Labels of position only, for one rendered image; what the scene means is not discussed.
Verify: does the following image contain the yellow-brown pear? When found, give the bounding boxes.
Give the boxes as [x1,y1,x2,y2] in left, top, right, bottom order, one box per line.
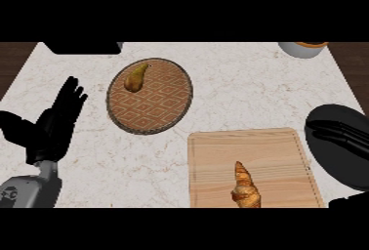
[122,62,152,94]

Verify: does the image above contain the black appliance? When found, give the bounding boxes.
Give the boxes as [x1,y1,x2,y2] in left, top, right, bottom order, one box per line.
[41,41,122,56]

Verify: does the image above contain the golden brown croissant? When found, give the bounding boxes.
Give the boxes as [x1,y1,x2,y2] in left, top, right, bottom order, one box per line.
[228,160,262,209]

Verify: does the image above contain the oval brown woven placemat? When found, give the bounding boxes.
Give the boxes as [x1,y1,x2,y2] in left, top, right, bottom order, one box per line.
[104,58,194,136]

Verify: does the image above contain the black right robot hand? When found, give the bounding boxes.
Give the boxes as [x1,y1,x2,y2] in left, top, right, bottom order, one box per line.
[305,119,369,154]

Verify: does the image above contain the grey pot with orange rim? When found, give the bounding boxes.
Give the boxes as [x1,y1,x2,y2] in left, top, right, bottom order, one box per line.
[276,41,330,60]

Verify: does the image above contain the pale wooden cutting board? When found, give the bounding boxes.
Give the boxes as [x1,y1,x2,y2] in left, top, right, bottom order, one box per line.
[186,127,329,209]

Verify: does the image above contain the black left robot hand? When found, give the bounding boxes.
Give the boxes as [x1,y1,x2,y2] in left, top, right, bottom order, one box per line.
[0,75,90,166]

